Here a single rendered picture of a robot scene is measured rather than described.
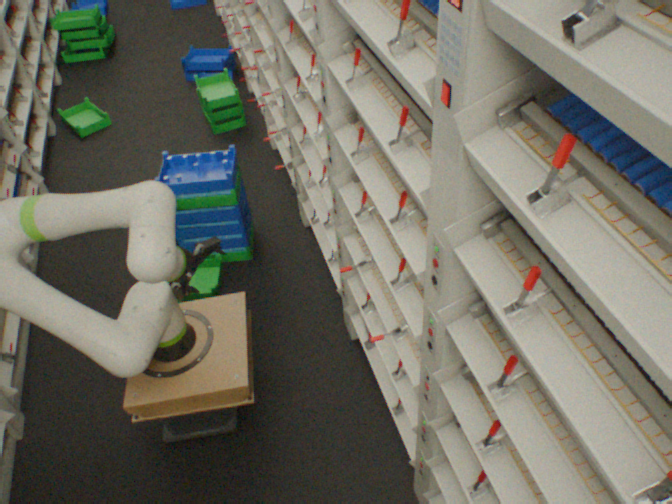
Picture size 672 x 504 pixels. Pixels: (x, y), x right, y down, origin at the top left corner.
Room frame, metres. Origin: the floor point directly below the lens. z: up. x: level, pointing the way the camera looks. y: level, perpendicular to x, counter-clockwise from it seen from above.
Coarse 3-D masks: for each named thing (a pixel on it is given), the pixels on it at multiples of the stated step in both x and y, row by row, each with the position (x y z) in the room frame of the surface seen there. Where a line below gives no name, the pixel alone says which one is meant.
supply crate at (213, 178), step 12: (168, 156) 2.00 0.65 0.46; (180, 156) 2.00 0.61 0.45; (192, 156) 2.01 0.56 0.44; (204, 156) 2.00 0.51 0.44; (216, 156) 2.00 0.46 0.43; (168, 168) 1.99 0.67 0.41; (180, 168) 1.98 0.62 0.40; (192, 168) 1.98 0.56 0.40; (204, 168) 1.97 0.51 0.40; (216, 168) 1.96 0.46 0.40; (156, 180) 1.81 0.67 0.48; (192, 180) 1.89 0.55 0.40; (204, 180) 1.81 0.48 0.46; (216, 180) 1.81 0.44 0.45; (228, 180) 1.81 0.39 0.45; (180, 192) 1.81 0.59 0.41; (192, 192) 1.81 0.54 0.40
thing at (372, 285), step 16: (352, 224) 1.31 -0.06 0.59; (352, 240) 1.28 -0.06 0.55; (352, 256) 1.22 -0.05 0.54; (368, 256) 1.19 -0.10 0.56; (368, 272) 1.13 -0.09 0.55; (368, 288) 1.08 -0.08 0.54; (384, 304) 1.01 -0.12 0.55; (384, 320) 0.96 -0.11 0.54; (400, 352) 0.85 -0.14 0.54; (416, 352) 0.83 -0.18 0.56; (416, 368) 0.79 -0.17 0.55; (416, 384) 0.75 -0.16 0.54
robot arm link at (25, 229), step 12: (0, 204) 1.16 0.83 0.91; (12, 204) 1.14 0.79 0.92; (24, 204) 1.12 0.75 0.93; (0, 216) 1.11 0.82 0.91; (12, 216) 1.11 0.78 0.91; (24, 216) 1.09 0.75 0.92; (12, 228) 1.09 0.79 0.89; (24, 228) 1.08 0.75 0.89; (36, 228) 1.07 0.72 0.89; (24, 240) 1.09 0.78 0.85; (36, 240) 1.08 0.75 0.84; (48, 240) 1.09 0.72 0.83
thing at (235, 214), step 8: (240, 192) 1.99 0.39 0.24; (240, 200) 1.86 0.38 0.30; (240, 208) 1.82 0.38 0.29; (176, 216) 1.81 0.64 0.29; (184, 216) 1.81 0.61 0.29; (192, 216) 1.81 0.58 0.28; (200, 216) 1.81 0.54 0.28; (208, 216) 1.81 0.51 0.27; (216, 216) 1.81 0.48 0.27; (224, 216) 1.81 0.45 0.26; (232, 216) 1.81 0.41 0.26; (240, 216) 1.81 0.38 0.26; (176, 224) 1.81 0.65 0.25; (184, 224) 1.81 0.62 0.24
